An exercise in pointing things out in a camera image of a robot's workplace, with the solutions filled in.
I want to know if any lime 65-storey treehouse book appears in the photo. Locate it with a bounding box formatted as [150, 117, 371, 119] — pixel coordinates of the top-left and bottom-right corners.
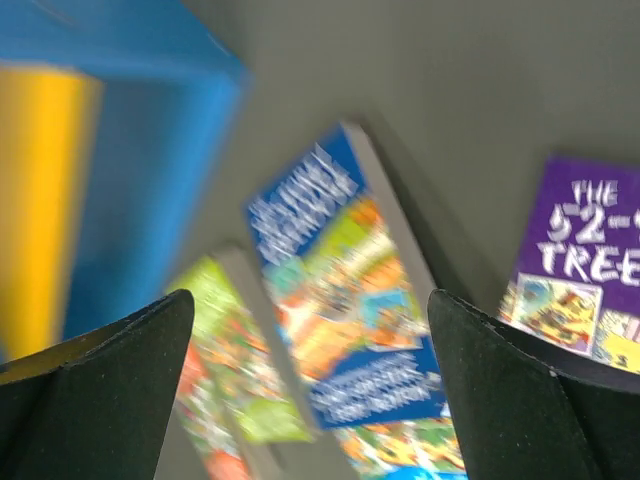
[167, 246, 316, 445]

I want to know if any colourful wooden bookshelf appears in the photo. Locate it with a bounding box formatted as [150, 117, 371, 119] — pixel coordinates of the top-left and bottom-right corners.
[1, 1, 247, 361]

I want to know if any dark blue 91-storey book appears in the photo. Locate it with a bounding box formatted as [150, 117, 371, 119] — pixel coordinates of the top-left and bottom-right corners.
[246, 121, 446, 430]

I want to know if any purple 52-storey treehouse book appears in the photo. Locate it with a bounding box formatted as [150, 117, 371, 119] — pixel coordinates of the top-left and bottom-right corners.
[498, 155, 639, 373]

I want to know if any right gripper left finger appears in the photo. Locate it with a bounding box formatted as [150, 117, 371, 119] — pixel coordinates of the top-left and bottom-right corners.
[1, 289, 194, 479]

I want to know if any orange 78-storey treehouse book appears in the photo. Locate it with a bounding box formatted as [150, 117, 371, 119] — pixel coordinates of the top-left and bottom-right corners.
[175, 343, 251, 480]

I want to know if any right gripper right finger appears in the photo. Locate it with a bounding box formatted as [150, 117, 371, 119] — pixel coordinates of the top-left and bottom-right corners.
[427, 290, 639, 480]

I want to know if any light blue 26-storey book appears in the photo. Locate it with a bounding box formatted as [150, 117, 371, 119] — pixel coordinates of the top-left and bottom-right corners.
[334, 417, 467, 480]

